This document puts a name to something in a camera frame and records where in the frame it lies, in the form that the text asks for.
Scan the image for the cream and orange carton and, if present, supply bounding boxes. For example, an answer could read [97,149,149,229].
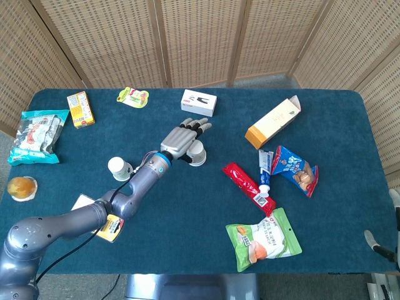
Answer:
[244,94,302,150]

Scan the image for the red biscuit pack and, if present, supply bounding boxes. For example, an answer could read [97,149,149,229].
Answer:
[222,161,278,218]

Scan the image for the small yellow cardboard box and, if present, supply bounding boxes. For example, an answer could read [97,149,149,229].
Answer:
[66,91,96,129]

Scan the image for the white cardboard box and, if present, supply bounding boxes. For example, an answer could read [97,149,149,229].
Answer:
[180,89,218,118]

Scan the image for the green yellow pouch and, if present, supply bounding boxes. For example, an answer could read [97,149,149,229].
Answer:
[116,87,150,109]

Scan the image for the wicker folding screen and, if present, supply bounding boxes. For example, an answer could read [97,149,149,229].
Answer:
[0,0,400,176]

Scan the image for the blue white toothpaste tube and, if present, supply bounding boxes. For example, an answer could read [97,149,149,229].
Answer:
[257,149,274,198]

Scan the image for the wrapped bread bun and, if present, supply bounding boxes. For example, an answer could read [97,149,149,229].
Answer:
[6,176,38,203]

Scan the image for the black floor cable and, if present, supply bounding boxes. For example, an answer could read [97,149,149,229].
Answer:
[107,274,121,296]

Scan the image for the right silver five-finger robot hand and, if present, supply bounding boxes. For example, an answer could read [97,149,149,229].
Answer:
[364,189,400,263]

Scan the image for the blue snack bag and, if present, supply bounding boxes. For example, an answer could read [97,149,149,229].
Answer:
[270,145,319,199]

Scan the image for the green corn starch bag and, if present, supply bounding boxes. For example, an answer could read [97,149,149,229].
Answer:
[225,207,303,273]

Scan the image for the yellow razor blister pack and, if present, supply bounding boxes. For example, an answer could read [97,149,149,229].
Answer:
[71,194,126,244]

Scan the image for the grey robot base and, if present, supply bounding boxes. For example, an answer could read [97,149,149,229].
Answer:
[124,273,260,300]

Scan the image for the teal snack bag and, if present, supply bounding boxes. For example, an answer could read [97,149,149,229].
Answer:
[6,109,70,166]

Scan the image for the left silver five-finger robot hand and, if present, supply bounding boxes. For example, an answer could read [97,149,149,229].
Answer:
[160,117,213,163]

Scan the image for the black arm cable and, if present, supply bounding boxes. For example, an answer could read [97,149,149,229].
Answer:
[36,150,157,284]

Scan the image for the blue table cloth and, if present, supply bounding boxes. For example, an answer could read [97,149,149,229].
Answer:
[0,88,398,276]

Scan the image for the white power strip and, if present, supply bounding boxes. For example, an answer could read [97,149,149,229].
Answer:
[366,272,400,300]

